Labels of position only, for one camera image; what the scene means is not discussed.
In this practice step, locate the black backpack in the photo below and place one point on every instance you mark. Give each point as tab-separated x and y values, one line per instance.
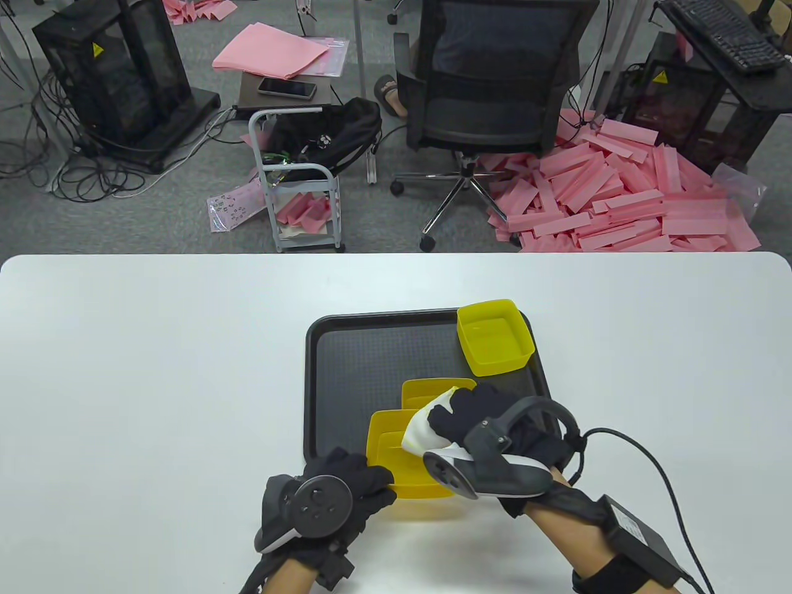
334	133

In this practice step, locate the patterned plastic bag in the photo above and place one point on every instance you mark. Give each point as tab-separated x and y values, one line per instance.
232	207

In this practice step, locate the person's left hand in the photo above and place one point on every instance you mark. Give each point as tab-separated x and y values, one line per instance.
371	489

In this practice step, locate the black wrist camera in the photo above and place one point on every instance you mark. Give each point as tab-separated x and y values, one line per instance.
337	572

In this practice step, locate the white rolling cart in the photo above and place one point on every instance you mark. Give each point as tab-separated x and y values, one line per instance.
307	242

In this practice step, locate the black battery pack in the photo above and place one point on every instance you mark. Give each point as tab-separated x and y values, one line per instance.
643	532

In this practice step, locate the white desk leg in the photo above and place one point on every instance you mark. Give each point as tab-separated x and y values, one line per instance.
365	124

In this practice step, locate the clear plastic bag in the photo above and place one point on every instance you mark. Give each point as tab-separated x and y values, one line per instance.
745	192

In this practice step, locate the pile of pink foam strips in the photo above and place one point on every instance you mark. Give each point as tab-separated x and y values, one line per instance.
619	198

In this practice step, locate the person's left forearm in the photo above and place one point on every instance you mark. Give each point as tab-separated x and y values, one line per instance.
291	581

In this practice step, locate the black mesh office chair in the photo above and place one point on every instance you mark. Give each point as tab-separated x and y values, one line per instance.
489	117

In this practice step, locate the person's right forearm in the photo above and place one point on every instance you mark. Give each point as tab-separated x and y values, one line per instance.
569	544

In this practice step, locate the white yellow-edged dish cloth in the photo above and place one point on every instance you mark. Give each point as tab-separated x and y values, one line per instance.
417	436

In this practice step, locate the yellow plastic food container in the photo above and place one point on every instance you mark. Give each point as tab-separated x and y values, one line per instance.
387	445
421	393
495	340

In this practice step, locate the clear zip bag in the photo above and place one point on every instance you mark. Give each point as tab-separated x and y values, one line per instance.
334	62

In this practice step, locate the black smartphone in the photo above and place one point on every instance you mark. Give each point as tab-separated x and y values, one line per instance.
286	88

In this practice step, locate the person's right hand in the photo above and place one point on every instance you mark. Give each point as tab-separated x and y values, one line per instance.
470	405

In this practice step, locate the black computer cabinet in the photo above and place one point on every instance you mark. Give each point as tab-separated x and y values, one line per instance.
680	105
111	74

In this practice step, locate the black plastic tray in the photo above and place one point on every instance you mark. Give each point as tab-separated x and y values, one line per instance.
359	371

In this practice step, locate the black keyboard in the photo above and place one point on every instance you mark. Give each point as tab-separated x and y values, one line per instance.
724	34

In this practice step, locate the black and white controller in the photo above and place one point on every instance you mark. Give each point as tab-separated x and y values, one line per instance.
495	479
322	504

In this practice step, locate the black keyboard stand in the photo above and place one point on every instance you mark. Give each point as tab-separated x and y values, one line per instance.
764	93

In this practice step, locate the pink foam pieces in cart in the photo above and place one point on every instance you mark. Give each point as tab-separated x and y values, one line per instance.
303	213

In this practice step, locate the small heap of pink foam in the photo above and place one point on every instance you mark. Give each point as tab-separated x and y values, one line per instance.
204	9

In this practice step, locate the stack of pink sheets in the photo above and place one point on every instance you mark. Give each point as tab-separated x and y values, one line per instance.
266	52

